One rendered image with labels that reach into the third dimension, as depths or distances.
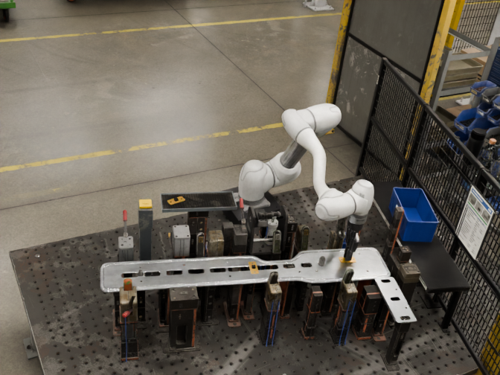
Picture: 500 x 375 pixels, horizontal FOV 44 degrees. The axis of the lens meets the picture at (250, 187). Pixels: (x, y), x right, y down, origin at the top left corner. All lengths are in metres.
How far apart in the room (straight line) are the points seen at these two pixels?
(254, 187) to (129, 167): 2.08
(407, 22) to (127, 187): 2.61
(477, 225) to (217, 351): 1.35
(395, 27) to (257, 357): 3.20
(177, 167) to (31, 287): 2.47
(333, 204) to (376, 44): 2.98
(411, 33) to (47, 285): 3.34
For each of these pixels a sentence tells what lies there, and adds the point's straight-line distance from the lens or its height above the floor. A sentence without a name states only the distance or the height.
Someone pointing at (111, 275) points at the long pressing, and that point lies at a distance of 2.92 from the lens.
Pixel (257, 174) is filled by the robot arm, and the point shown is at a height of 1.04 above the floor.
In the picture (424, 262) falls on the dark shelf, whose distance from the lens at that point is 3.21.
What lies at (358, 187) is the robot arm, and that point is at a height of 1.46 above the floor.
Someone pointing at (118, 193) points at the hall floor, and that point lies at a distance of 5.17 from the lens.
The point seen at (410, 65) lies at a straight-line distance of 5.22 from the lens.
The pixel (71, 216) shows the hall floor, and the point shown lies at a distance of 4.94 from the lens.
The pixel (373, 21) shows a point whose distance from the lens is 5.56.
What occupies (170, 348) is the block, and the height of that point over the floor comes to 0.71.
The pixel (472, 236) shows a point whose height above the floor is 1.24.
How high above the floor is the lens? 2.97
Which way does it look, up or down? 34 degrees down
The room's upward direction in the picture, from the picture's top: 7 degrees clockwise
